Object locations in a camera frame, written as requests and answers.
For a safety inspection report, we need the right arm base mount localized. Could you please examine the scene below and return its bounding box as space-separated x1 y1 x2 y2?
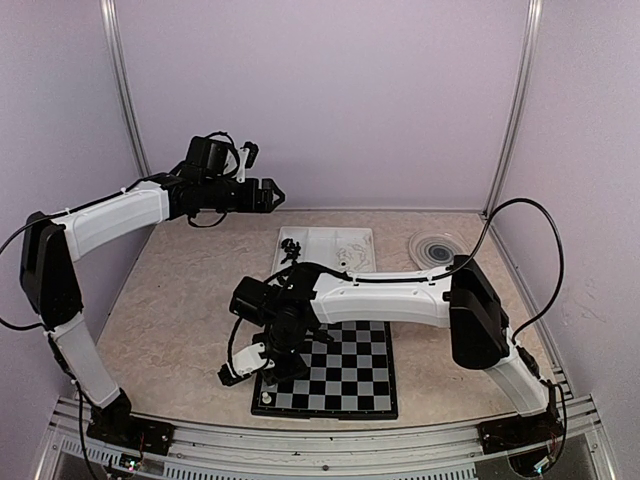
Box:
477 416 564 455

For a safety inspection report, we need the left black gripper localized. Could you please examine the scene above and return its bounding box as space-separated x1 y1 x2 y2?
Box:
202 176 285 212

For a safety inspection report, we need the left aluminium frame post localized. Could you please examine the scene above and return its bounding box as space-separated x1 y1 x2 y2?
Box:
100 0 151 177

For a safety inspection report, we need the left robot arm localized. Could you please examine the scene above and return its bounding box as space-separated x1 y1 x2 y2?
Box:
19 131 286 445

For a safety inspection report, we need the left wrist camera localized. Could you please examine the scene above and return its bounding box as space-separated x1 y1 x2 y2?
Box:
235 141 259 183

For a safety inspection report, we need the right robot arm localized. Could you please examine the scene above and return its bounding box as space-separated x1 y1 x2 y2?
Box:
218 255 557 444

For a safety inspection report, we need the right aluminium frame post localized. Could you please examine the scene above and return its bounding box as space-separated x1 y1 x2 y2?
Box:
483 0 544 215

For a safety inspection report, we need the aluminium frame post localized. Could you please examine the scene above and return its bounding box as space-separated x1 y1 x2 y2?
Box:
100 0 151 177
483 0 544 215

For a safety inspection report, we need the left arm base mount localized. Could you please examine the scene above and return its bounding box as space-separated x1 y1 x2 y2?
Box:
87 416 175 456

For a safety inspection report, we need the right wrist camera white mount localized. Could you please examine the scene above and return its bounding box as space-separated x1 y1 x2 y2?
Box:
218 342 275 387

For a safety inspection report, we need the white plastic divided tray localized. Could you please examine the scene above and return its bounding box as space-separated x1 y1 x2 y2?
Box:
271 226 376 273

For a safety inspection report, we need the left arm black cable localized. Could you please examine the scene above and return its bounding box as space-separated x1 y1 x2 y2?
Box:
0 214 51 331

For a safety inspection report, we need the white plate with rings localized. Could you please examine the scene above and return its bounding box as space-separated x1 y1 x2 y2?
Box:
408 230 471 270

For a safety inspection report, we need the black and silver chessboard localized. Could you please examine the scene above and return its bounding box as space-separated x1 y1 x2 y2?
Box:
251 321 399 421

